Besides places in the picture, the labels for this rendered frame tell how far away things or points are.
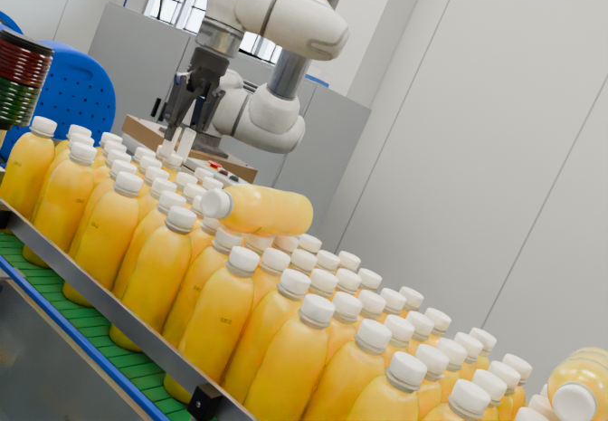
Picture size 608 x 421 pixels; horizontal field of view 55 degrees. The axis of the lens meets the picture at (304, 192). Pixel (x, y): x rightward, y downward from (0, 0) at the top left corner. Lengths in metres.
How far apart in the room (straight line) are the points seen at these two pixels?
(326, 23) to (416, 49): 2.99
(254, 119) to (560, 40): 2.35
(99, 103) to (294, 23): 0.49
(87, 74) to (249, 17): 0.39
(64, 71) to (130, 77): 2.71
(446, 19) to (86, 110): 3.10
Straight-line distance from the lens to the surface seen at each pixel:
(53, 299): 0.97
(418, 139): 3.94
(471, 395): 0.67
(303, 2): 1.20
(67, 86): 1.34
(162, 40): 3.87
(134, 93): 3.95
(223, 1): 1.19
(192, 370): 0.74
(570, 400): 0.68
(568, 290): 3.49
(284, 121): 1.85
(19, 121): 0.77
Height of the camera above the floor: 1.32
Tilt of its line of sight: 8 degrees down
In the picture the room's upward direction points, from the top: 24 degrees clockwise
